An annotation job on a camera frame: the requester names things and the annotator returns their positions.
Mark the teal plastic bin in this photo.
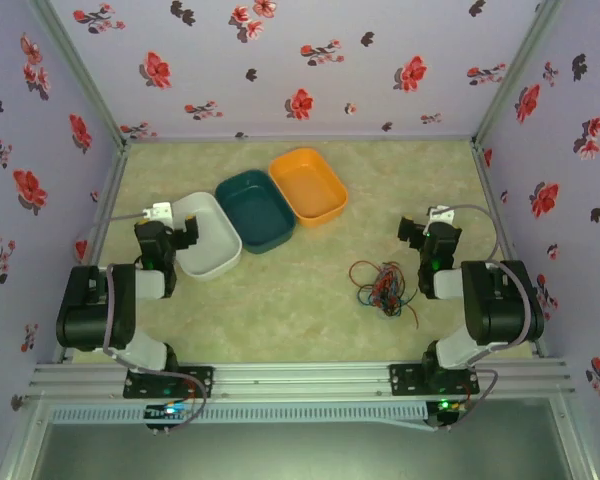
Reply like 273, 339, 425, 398
214, 168, 297, 255

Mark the aluminium lower frame bar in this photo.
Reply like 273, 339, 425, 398
549, 397, 600, 480
0, 397, 51, 480

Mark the white plastic bin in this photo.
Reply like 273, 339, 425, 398
171, 192, 244, 282

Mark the white slotted cable duct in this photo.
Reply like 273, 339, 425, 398
49, 403, 429, 424

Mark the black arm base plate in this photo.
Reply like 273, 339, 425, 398
388, 363, 481, 397
123, 366, 215, 400

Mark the left arm grey cable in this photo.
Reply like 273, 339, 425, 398
98, 211, 209, 431

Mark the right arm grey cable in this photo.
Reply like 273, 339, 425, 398
444, 203, 534, 431

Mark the aluminium mounting rail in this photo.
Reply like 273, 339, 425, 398
29, 362, 576, 399

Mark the small circuit board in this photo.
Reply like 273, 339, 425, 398
144, 403, 191, 429
427, 397, 469, 431

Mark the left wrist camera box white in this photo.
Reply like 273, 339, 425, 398
142, 201, 174, 224

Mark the aluminium frame post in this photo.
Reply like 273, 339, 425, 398
471, 0, 566, 151
27, 0, 131, 149

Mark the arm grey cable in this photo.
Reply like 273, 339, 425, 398
98, 211, 209, 431
444, 203, 534, 431

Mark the orange plastic bin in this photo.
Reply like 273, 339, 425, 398
268, 147, 350, 230

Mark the aluminium table side rail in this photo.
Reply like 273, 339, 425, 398
470, 142, 549, 359
52, 144, 131, 364

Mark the red cable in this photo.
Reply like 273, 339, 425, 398
348, 259, 387, 296
379, 279, 421, 330
372, 264, 406, 309

